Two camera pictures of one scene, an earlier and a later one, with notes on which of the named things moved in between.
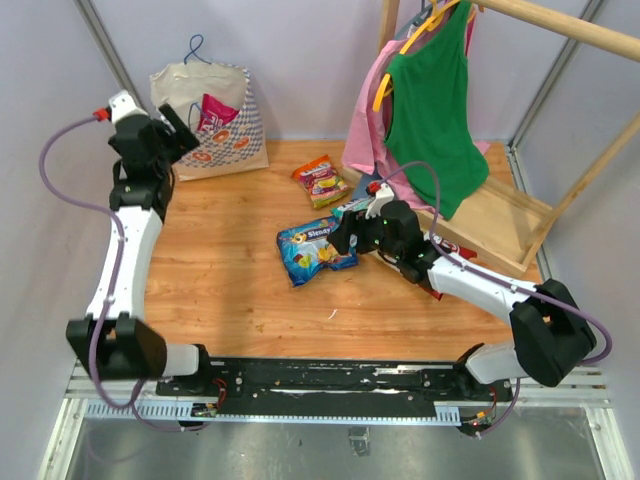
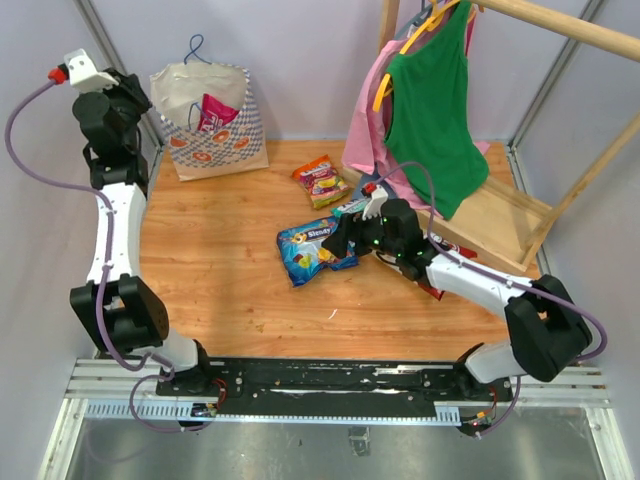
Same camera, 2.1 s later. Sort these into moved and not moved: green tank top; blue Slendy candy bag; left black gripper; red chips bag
Moved: left black gripper
Not moved: green tank top; blue Slendy candy bag; red chips bag
